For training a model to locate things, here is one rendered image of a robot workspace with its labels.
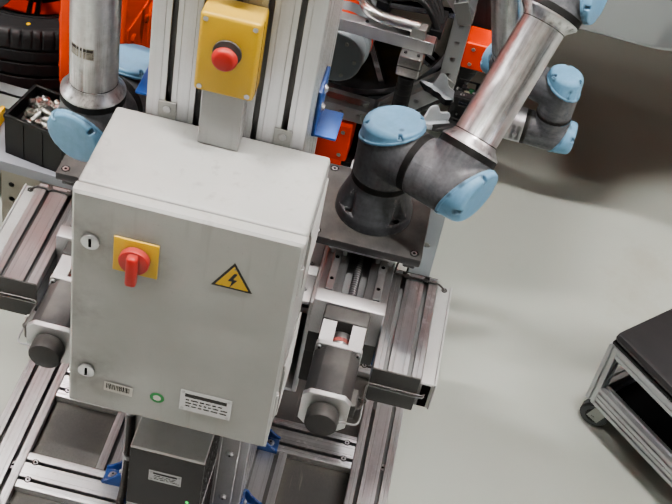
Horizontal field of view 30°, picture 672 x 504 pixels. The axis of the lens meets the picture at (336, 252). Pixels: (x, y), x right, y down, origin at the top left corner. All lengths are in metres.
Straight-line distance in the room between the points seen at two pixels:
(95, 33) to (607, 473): 1.76
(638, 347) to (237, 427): 1.28
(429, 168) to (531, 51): 0.27
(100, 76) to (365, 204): 0.55
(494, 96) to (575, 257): 1.54
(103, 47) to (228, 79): 0.42
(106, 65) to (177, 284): 0.49
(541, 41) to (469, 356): 1.29
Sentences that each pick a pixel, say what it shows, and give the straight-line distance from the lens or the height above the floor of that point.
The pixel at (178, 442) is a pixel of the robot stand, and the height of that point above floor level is 0.63.
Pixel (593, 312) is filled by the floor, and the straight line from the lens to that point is 3.62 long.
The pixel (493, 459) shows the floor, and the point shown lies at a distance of 3.17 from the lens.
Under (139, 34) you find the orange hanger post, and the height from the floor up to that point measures 0.68.
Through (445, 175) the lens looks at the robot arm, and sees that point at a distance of 2.25.
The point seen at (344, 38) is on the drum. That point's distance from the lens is 2.75.
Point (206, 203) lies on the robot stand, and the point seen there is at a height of 1.23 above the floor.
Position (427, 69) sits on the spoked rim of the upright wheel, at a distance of 3.04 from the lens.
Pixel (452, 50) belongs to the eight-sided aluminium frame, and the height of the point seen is 0.85.
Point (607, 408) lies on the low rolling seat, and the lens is 3.21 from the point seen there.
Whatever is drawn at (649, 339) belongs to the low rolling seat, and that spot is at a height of 0.34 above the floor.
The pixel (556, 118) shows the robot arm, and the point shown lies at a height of 0.92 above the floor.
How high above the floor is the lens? 2.43
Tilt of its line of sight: 43 degrees down
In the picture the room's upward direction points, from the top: 12 degrees clockwise
